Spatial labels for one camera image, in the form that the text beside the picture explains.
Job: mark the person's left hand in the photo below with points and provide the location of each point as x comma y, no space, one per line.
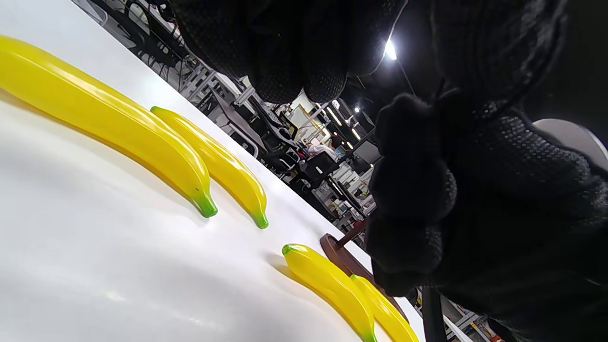
285,47

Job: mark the person's right hand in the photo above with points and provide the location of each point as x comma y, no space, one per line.
498,213

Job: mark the yellow plastic banana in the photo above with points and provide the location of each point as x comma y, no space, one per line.
95,109
332,285
223,166
389,313

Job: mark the brown wooden hook stand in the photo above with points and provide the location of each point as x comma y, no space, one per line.
342,259

